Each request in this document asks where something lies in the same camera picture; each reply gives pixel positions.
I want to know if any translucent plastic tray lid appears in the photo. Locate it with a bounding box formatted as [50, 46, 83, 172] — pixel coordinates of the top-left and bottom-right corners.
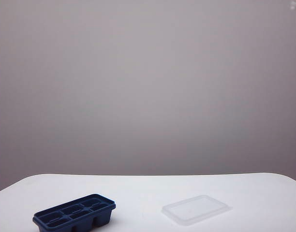
[161, 194, 234, 227]

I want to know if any blue ice cube tray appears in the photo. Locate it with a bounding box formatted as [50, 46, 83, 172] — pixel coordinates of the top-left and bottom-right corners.
[32, 193, 117, 232]

